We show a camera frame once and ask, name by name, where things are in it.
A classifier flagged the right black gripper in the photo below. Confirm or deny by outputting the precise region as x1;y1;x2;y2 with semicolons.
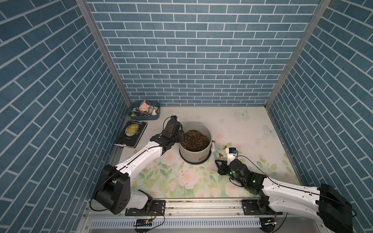
213;159;245;186

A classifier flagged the white ceramic pot with soil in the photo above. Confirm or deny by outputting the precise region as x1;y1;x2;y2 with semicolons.
179;123;212;152

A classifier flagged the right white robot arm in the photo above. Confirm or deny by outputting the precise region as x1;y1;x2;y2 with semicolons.
215;158;354;233

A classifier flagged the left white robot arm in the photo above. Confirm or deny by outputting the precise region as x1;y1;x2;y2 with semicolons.
92;116;184;215

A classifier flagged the teal plastic storage bin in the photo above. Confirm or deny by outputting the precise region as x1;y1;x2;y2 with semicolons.
126;100;160;121

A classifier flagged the floral table mat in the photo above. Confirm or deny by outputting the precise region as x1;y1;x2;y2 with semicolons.
119;106;305;199

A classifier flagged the black Moon and Sixpence book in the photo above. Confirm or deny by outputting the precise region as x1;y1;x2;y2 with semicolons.
114;119;148;148

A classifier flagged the green circuit board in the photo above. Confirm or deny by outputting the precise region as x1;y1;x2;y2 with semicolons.
134;219;153;228

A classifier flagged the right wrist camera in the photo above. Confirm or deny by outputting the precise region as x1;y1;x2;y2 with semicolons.
225;147;238;165

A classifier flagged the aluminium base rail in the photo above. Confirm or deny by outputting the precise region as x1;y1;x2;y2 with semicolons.
77;198;327;233

